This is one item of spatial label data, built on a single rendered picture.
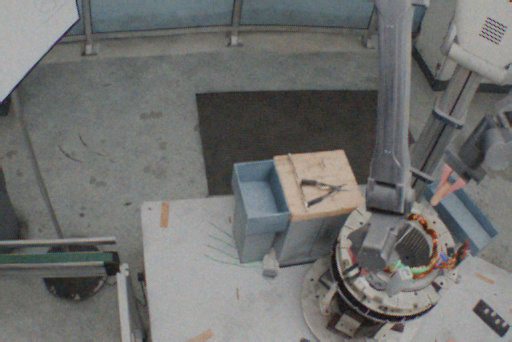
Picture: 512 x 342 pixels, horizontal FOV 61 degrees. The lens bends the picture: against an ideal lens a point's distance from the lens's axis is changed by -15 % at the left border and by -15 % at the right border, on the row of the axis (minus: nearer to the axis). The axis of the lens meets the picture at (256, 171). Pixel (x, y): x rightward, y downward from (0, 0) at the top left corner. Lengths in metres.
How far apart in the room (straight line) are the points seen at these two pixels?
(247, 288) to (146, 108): 1.74
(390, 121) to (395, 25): 0.16
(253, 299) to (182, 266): 0.22
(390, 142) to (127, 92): 2.40
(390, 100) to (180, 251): 0.88
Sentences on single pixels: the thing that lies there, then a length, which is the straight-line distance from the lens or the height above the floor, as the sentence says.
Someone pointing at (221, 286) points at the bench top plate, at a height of 0.78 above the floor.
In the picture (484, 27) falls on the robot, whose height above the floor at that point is 1.53.
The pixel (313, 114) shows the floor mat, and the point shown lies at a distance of 3.01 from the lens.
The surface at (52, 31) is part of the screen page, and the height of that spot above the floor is 1.29.
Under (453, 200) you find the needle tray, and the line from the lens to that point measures 1.49.
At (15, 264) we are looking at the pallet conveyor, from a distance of 1.56.
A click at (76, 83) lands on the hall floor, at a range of 3.20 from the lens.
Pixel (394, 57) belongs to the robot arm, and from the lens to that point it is 0.77.
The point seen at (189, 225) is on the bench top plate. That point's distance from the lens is 1.52.
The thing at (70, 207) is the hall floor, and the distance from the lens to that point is 2.56.
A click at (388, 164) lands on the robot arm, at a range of 0.83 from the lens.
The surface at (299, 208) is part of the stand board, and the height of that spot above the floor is 1.06.
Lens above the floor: 2.07
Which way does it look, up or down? 51 degrees down
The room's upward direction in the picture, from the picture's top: 11 degrees clockwise
